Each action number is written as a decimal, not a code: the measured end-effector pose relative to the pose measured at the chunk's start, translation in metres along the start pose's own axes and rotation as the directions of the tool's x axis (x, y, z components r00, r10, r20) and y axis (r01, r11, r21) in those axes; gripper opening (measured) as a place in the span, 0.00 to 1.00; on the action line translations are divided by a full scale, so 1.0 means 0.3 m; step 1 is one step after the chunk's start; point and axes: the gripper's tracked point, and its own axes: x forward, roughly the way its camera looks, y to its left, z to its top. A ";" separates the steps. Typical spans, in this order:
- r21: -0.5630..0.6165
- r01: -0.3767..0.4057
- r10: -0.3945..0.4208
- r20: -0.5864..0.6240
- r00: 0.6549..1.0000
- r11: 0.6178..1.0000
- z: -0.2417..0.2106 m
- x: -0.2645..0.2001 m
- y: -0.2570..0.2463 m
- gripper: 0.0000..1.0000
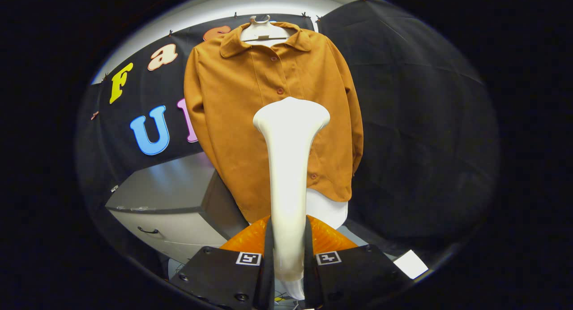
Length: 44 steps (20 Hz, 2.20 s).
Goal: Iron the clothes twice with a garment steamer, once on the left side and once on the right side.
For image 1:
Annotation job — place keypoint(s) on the white mannequin torso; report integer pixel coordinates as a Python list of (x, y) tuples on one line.
[(262, 32)]

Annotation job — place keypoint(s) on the orange button-up shirt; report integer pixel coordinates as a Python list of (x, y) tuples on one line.
[(233, 95)]

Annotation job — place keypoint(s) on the white garment steamer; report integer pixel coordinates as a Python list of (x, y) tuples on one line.
[(288, 166)]

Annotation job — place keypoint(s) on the grey drawer cabinet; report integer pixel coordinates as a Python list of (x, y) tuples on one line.
[(179, 193)]

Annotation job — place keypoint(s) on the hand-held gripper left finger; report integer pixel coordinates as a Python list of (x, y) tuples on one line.
[(268, 265)]

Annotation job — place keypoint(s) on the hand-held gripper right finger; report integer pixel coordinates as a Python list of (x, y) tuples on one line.
[(309, 265)]

